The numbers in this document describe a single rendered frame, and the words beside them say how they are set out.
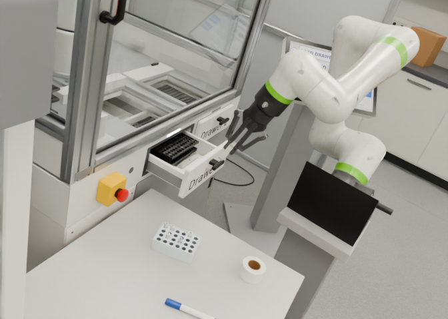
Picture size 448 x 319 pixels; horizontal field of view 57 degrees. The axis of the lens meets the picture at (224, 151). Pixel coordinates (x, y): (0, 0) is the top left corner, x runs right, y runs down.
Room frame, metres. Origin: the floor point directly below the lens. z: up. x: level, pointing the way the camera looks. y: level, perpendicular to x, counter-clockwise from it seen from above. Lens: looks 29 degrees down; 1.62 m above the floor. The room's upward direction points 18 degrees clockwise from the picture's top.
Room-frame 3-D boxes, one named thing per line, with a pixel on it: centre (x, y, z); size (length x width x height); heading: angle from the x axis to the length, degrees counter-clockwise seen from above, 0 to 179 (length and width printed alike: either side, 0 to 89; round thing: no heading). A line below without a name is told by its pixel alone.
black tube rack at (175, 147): (1.28, 0.23, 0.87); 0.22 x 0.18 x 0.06; 71
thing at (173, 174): (1.28, 0.24, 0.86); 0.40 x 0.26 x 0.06; 71
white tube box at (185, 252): (0.92, 0.05, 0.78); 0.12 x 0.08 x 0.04; 85
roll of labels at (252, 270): (0.90, -0.18, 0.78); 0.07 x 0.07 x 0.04
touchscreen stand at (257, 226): (2.06, -0.39, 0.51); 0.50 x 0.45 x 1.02; 17
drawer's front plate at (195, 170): (1.21, 0.04, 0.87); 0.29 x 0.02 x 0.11; 161
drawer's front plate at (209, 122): (1.56, 0.07, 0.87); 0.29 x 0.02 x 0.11; 161
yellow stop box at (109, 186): (0.94, 0.27, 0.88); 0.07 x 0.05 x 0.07; 161
